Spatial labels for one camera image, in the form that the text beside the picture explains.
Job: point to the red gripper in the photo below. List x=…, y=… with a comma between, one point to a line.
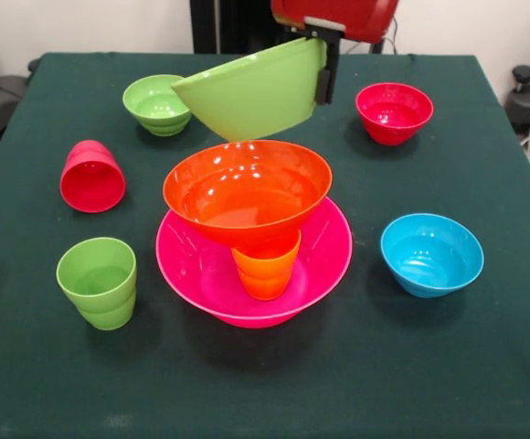
x=338, y=13

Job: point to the small red bowl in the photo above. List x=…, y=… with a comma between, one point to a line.
x=393, y=112

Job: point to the large green bowl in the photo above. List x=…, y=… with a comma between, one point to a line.
x=256, y=96

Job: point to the large orange bowl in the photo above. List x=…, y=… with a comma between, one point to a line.
x=246, y=192

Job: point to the orange cup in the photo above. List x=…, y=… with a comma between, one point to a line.
x=266, y=274

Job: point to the large pink bowl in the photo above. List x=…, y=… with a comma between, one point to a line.
x=192, y=274

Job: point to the red cup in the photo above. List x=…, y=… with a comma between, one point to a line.
x=92, y=185

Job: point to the black power plug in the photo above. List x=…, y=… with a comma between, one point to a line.
x=378, y=48

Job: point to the small green bowl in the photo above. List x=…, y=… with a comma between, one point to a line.
x=153, y=107

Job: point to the small blue bowl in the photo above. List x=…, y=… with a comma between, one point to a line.
x=429, y=260

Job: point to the dark green tablecloth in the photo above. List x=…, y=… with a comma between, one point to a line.
x=265, y=375

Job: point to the green cup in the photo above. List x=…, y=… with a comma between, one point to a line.
x=96, y=283

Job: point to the black office chair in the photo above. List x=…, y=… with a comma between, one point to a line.
x=0, y=98

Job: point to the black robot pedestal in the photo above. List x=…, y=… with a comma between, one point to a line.
x=237, y=23

